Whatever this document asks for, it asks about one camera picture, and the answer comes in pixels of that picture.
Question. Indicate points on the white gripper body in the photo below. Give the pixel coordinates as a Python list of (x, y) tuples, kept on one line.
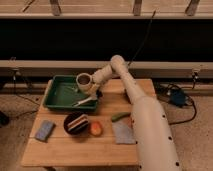
[(94, 88)]

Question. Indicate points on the beige ceramic cup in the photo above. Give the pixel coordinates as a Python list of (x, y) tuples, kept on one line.
[(84, 81)]

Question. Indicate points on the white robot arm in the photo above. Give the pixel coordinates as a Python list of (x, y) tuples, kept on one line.
[(155, 147)]

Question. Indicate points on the white brush in tray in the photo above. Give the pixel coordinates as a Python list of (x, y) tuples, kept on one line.
[(90, 98)]

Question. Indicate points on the green plastic tray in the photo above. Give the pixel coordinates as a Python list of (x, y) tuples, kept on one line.
[(63, 93)]

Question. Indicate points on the green cucumber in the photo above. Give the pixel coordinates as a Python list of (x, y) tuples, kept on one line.
[(119, 116)]

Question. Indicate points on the dark bowl with cake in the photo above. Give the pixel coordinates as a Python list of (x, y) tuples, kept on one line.
[(76, 123)]

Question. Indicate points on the orange fruit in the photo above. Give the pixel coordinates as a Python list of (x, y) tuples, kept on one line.
[(95, 128)]

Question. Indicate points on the wooden table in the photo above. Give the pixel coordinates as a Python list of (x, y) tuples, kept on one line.
[(62, 149)]

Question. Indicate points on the grey cloth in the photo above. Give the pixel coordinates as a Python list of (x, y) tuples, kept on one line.
[(123, 133)]

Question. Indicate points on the blue sponge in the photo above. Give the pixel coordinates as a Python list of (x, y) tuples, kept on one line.
[(44, 131)]

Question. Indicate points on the blue power box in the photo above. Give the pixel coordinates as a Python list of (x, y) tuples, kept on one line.
[(178, 98)]

